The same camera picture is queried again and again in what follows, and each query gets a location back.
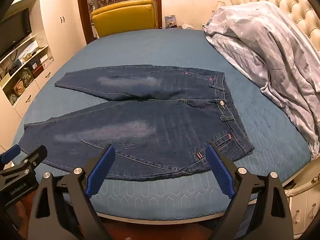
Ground bed with blue quilted cover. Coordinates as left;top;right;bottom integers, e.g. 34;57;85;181
17;29;313;224

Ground clear plastic bag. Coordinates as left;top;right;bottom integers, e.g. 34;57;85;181
15;66;34;88

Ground dark blue box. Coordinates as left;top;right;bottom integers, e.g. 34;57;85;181
26;57;42;72

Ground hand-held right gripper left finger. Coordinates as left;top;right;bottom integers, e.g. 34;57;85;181
27;144;117;240

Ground brown wooden door frame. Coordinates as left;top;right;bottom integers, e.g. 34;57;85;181
76;0;163;44

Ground dark blue denim pants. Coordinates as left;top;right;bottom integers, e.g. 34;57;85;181
19;65;255;182

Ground tan bag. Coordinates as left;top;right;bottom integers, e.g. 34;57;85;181
10;82;25;98

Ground black flat-screen television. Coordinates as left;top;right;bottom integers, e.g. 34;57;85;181
0;8;33;57

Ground small picture frame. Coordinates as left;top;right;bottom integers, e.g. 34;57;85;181
164;15;177;28

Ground white bedside cabinet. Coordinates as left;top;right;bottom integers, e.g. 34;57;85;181
285;165;320;240

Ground yellow armchair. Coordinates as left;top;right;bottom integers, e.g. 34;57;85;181
90;0;158;38

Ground large white box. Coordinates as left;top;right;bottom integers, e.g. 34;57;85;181
19;41;39;59

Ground white wardrobe with shelves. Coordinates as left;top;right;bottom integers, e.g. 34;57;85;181
0;0;88;130

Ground person's light blue shirt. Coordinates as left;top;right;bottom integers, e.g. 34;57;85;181
202;1;320;159

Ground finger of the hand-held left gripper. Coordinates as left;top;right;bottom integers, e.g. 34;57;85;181
14;145;48;174
0;144;21;167

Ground small white box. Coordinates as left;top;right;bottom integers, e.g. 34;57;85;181
39;54;54;68

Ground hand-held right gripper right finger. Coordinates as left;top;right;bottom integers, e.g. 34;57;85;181
204;143;294;240

